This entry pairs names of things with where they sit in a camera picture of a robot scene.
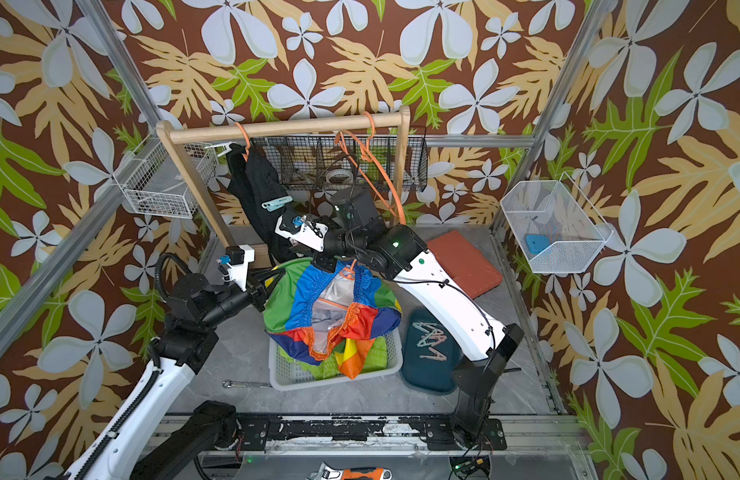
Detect blue object in basket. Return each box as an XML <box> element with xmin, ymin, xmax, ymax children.
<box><xmin>525</xmin><ymin>234</ymin><xmax>552</xmax><ymax>256</ymax></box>

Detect orange hanger of rainbow shorts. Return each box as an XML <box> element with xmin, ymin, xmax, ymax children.
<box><xmin>315</xmin><ymin>261</ymin><xmax>356</xmax><ymax>310</ymax></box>

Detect white plastic laundry basket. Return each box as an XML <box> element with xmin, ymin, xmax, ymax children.
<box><xmin>268</xmin><ymin>329</ymin><xmax>403</xmax><ymax>391</ymax></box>

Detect orange hanger of green shorts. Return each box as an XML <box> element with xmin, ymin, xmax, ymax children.
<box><xmin>334</xmin><ymin>112</ymin><xmax>407</xmax><ymax>225</ymax></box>

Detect aluminium frame post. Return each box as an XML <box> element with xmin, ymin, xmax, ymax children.
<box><xmin>499</xmin><ymin>1</ymin><xmax>619</xmax><ymax>198</ymax></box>
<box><xmin>0</xmin><ymin>1</ymin><xmax>160</xmax><ymax>359</ymax></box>

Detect orange hanger of black shorts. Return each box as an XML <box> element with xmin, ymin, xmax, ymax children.
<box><xmin>234</xmin><ymin>122</ymin><xmax>252</xmax><ymax>162</ymax></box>

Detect white wire basket left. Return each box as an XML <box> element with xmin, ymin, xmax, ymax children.
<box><xmin>115</xmin><ymin>137</ymin><xmax>198</xmax><ymax>219</ymax></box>

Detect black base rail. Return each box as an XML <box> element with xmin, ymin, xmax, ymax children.
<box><xmin>129</xmin><ymin>398</ymin><xmax>509</xmax><ymax>475</ymax></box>

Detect mint clothespin left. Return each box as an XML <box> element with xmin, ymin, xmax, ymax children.
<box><xmin>261</xmin><ymin>195</ymin><xmax>293</xmax><ymax>212</ymax></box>

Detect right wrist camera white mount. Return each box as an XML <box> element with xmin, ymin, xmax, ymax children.
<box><xmin>275</xmin><ymin>210</ymin><xmax>329</xmax><ymax>252</ymax></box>

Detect dark teal tray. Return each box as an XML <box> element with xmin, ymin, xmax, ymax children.
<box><xmin>401</xmin><ymin>307</ymin><xmax>463</xmax><ymax>396</ymax></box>

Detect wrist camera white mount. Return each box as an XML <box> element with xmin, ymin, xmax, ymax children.
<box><xmin>218</xmin><ymin>244</ymin><xmax>256</xmax><ymax>291</ymax></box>
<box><xmin>275</xmin><ymin>210</ymin><xmax>329</xmax><ymax>252</ymax></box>

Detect white mesh basket right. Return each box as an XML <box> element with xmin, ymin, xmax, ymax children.
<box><xmin>501</xmin><ymin>179</ymin><xmax>614</xmax><ymax>275</ymax></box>

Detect black shorts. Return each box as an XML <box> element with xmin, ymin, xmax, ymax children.
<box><xmin>226</xmin><ymin>143</ymin><xmax>309</xmax><ymax>263</ymax></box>

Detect black wire basket back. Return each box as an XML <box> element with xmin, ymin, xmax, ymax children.
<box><xmin>252</xmin><ymin>134</ymin><xmax>397</xmax><ymax>192</ymax></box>

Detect wooden clothes rack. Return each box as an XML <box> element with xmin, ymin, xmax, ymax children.
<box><xmin>155</xmin><ymin>106</ymin><xmax>412</xmax><ymax>270</ymax></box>

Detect aluminium frame post right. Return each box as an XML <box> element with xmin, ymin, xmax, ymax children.
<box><xmin>499</xmin><ymin>1</ymin><xmax>619</xmax><ymax>198</ymax></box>

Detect aluminium frame post left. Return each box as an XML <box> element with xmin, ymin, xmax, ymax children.
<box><xmin>0</xmin><ymin>1</ymin><xmax>160</xmax><ymax>359</ymax></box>

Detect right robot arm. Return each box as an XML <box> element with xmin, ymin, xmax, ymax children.
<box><xmin>320</xmin><ymin>187</ymin><xmax>524</xmax><ymax>447</ymax></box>

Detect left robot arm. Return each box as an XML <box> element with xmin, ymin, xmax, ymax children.
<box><xmin>62</xmin><ymin>245</ymin><xmax>285</xmax><ymax>479</ymax></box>

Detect lime green shorts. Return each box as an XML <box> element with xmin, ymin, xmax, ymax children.
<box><xmin>294</xmin><ymin>337</ymin><xmax>388</xmax><ymax>380</ymax></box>

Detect red plastic tool case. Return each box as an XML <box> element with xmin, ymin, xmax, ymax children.
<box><xmin>427</xmin><ymin>231</ymin><xmax>503</xmax><ymax>299</ymax></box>

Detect small silver wrench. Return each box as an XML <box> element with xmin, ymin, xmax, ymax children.
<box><xmin>222</xmin><ymin>379</ymin><xmax>272</xmax><ymax>389</ymax></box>

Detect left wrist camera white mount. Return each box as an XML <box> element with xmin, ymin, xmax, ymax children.
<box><xmin>218</xmin><ymin>244</ymin><xmax>256</xmax><ymax>291</ymax></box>

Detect rainbow striped shorts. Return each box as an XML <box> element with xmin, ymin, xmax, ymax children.
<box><xmin>263</xmin><ymin>258</ymin><xmax>402</xmax><ymax>365</ymax></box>

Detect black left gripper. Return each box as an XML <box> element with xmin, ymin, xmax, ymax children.
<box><xmin>201</xmin><ymin>264</ymin><xmax>283</xmax><ymax>333</ymax></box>

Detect orange handled adjustable wrench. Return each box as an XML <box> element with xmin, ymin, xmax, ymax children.
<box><xmin>308</xmin><ymin>463</ymin><xmax>393</xmax><ymax>480</ymax></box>

